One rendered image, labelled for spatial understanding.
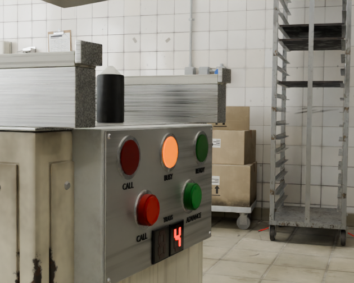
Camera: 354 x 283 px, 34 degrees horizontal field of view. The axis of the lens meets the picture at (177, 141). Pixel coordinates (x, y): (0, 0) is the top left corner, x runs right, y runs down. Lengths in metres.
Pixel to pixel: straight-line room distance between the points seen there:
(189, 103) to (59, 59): 0.29
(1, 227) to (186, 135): 0.23
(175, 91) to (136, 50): 4.18
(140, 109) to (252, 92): 3.85
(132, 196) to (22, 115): 0.13
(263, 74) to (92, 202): 4.11
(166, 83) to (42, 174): 0.30
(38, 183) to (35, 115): 0.06
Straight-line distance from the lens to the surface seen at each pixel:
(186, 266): 0.73
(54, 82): 0.47
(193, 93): 0.72
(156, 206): 0.55
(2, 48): 5.43
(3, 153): 0.49
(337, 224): 3.81
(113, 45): 5.00
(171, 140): 0.59
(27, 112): 0.48
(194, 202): 0.63
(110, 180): 0.50
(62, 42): 5.22
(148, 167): 0.55
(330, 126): 4.50
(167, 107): 0.74
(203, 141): 0.66
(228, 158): 4.22
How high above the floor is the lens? 0.85
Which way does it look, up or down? 3 degrees down
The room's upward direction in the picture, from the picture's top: 1 degrees clockwise
